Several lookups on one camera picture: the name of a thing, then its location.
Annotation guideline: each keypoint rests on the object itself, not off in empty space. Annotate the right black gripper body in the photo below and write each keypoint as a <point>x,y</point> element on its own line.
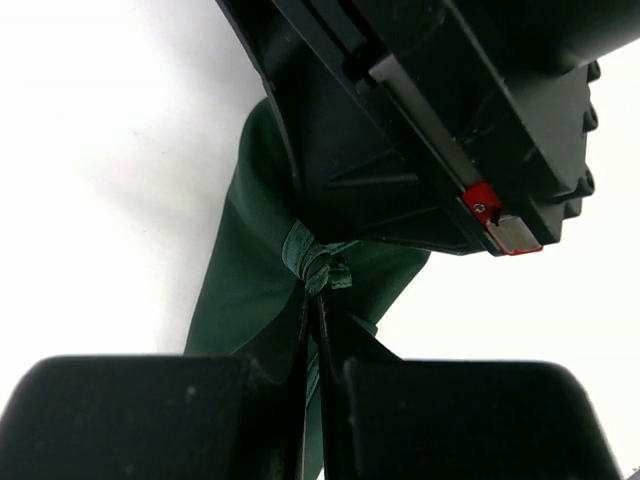
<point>499,91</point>

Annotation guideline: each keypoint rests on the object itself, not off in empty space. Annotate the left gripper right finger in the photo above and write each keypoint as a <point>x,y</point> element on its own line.
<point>460,420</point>

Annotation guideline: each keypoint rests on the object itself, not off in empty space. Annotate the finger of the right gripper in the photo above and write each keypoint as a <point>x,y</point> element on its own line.
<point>358,173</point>

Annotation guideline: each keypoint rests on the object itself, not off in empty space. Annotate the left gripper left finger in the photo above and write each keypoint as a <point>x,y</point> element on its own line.
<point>150,415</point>

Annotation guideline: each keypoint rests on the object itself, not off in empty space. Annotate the dark green cloth napkin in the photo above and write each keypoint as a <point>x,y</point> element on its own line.
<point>263,252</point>

